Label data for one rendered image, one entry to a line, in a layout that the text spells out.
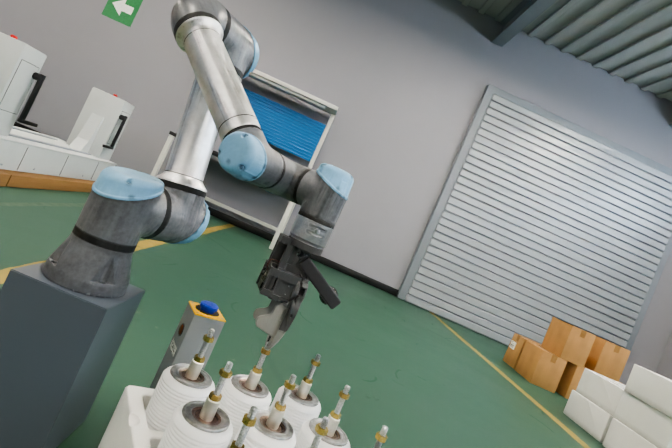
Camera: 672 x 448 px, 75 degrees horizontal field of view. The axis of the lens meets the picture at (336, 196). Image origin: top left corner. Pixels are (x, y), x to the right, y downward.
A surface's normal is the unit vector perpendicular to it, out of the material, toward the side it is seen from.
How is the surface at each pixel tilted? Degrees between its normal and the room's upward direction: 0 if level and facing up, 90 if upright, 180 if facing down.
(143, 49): 90
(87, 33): 90
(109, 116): 90
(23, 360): 90
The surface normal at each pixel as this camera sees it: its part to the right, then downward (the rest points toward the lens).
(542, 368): 0.04, -0.04
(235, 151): -0.37, -0.21
